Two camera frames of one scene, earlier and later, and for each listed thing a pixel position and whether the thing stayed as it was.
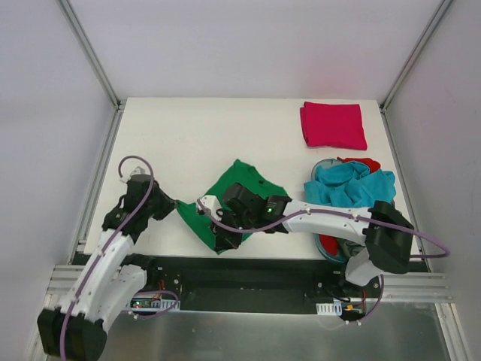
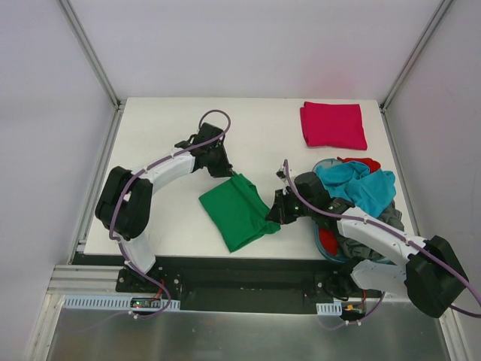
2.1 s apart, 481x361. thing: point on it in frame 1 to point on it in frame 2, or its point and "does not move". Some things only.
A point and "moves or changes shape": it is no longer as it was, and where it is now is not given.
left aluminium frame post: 89,52 does not move
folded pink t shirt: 334,125 does not move
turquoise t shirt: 347,183 does not move
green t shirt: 240,174 moves or changes shape
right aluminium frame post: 431,28 does not move
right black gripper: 224,229 to 282,208
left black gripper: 161,205 to 219,165
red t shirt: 329,244 does not move
